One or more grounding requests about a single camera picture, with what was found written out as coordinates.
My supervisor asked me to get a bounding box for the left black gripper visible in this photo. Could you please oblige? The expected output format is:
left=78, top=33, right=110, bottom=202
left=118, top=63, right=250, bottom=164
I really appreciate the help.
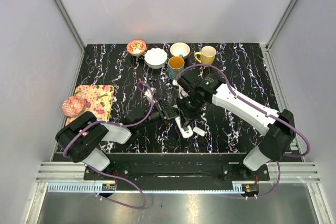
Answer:
left=136, top=99, right=180, bottom=131

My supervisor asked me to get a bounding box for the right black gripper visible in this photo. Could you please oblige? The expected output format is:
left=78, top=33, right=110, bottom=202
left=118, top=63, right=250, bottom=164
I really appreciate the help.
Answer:
left=175, top=93, right=205, bottom=128

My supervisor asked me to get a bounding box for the white battery cover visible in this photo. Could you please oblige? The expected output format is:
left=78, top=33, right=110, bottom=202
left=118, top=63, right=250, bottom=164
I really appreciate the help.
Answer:
left=193, top=126, right=206, bottom=137

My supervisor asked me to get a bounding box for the white remote control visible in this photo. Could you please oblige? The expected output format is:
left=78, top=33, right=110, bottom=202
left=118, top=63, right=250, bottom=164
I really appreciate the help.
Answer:
left=175, top=117, right=194, bottom=138

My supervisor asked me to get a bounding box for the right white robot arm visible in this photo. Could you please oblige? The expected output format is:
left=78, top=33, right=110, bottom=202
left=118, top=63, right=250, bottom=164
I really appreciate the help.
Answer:
left=177, top=72, right=296, bottom=180

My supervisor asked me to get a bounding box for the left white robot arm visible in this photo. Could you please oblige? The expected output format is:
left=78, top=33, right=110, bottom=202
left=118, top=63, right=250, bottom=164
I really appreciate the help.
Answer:
left=55, top=99, right=180, bottom=180

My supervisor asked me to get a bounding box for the blue mug orange inside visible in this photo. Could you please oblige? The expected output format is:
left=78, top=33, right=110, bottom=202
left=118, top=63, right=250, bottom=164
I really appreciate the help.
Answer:
left=168, top=56, right=185, bottom=80

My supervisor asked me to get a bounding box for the white scalloped bowl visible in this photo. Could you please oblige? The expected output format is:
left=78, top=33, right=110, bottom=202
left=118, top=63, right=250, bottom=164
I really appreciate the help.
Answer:
left=144, top=48, right=167, bottom=69

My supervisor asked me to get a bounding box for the yellow mug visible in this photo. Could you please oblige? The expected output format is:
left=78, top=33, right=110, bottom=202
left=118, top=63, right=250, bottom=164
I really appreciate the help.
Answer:
left=194, top=46, right=217, bottom=65

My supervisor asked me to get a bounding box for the cream round bowl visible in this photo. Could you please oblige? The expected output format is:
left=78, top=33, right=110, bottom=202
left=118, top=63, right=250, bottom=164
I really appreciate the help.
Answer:
left=170, top=42, right=190, bottom=59

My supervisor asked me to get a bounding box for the floral rectangular tray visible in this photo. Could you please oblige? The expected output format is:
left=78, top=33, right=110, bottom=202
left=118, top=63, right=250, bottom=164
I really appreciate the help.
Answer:
left=74, top=85, right=114, bottom=121

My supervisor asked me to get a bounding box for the orange floral small bowl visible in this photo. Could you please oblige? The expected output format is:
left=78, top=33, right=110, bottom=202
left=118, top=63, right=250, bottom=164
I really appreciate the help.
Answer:
left=127, top=39, right=147, bottom=57

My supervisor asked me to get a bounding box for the red patterned bowl on tray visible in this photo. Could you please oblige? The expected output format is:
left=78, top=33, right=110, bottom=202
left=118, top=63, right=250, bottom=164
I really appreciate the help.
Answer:
left=61, top=95, right=86, bottom=118

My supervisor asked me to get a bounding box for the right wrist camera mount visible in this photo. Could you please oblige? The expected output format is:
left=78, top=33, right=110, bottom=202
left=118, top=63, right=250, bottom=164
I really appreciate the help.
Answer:
left=172, top=80, right=188, bottom=99

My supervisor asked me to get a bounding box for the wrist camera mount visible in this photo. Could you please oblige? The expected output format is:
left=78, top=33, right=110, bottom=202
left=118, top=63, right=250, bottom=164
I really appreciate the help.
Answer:
left=172, top=80, right=188, bottom=99
left=144, top=88, right=156, bottom=103

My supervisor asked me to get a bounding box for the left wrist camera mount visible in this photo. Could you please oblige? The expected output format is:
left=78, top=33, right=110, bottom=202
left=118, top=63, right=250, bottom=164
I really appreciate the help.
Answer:
left=144, top=88, right=156, bottom=103

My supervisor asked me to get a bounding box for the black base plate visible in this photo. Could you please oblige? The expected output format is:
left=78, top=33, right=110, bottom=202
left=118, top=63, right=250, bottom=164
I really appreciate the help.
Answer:
left=52, top=152, right=289, bottom=192

